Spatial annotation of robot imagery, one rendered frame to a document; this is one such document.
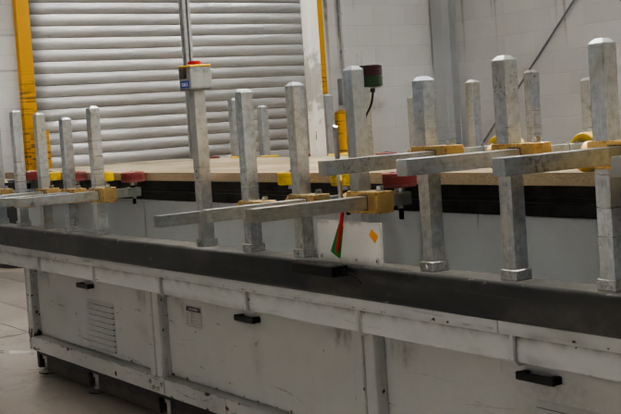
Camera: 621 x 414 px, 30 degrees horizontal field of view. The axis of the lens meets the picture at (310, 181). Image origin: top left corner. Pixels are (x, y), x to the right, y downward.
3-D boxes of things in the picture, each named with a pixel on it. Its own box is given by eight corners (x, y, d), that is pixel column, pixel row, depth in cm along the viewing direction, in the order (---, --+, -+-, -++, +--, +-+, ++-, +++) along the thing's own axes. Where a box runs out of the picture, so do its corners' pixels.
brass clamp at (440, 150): (444, 170, 240) (444, 145, 239) (404, 170, 251) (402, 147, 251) (467, 167, 243) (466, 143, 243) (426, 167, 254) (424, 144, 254)
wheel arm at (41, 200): (18, 211, 373) (18, 197, 373) (15, 210, 376) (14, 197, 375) (141, 198, 397) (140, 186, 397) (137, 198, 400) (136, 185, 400)
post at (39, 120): (45, 240, 434) (35, 112, 432) (42, 239, 437) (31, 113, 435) (54, 239, 436) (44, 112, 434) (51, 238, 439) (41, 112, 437)
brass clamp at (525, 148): (531, 169, 219) (529, 142, 219) (482, 169, 230) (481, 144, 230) (554, 167, 222) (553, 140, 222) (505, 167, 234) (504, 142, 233)
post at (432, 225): (435, 300, 248) (421, 76, 245) (424, 298, 251) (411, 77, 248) (447, 298, 250) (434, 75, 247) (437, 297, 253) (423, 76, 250)
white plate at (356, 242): (382, 267, 261) (379, 223, 260) (317, 260, 282) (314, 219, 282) (383, 267, 261) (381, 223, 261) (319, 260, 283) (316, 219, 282)
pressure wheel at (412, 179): (398, 221, 266) (395, 171, 265) (377, 220, 273) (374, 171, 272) (425, 217, 271) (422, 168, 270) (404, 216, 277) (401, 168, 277)
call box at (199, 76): (191, 91, 327) (188, 64, 326) (179, 93, 332) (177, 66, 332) (213, 91, 330) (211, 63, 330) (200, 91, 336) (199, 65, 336)
